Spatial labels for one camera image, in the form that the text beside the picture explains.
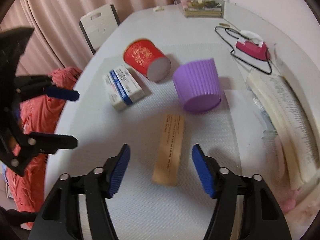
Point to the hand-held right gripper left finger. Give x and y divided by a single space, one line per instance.
120 170

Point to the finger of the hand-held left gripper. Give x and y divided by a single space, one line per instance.
62 93
55 142

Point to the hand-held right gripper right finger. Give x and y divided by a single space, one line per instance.
203 172

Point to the wooden block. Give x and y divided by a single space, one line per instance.
170 150

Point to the pink printed blanket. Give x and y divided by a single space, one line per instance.
32 120

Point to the clear textured desk mat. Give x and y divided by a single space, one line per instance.
140 135

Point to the white blue medicine box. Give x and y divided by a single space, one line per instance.
125 87

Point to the white wooden chair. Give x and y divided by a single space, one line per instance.
100 27

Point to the pink curtain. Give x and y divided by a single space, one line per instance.
62 5

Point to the purple ribbed cup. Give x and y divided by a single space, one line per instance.
197 87

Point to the red paper cup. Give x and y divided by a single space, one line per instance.
142 57

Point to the cream notebook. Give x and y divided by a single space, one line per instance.
282 120

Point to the small white eraser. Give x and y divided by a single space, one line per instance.
158 8

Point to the pink mini iron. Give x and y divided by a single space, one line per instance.
252 48

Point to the clear plastic storage box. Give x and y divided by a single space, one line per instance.
202 11

